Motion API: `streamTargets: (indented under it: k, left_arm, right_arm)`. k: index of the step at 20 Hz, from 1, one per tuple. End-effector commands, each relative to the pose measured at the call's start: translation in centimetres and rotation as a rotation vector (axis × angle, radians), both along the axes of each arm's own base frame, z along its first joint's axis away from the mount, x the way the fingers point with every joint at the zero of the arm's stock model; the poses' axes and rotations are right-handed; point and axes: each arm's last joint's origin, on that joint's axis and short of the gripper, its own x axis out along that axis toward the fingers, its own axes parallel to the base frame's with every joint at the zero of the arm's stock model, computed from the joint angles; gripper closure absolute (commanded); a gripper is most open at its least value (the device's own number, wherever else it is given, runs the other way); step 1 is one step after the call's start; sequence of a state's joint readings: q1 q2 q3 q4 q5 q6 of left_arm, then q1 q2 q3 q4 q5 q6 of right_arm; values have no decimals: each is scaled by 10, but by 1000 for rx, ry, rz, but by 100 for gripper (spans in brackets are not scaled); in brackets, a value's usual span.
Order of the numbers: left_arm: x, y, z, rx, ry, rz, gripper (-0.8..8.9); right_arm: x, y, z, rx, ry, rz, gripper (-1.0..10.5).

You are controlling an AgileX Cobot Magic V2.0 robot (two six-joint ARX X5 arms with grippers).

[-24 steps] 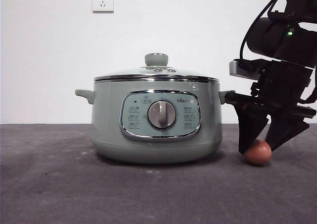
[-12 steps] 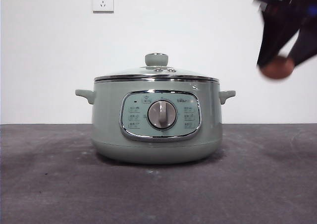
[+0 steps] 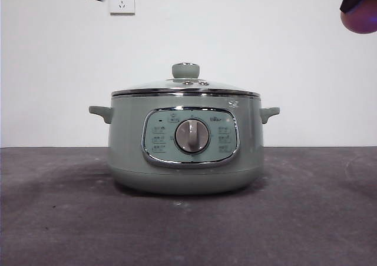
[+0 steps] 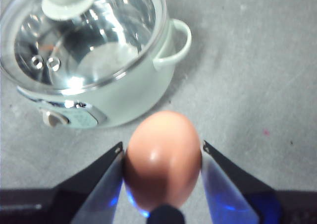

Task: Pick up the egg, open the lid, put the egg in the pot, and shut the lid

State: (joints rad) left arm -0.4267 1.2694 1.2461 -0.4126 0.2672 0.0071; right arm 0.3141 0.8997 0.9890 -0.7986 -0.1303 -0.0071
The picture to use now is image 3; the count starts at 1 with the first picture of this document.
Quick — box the white wall socket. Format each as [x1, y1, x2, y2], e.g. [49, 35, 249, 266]
[109, 0, 136, 16]

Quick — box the brown egg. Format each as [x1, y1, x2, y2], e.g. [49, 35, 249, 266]
[340, 0, 377, 35]

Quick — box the glass lid with green knob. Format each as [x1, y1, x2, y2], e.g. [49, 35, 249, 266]
[111, 62, 262, 98]

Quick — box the green electric cooking pot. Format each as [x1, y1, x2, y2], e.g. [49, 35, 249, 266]
[88, 92, 281, 195]

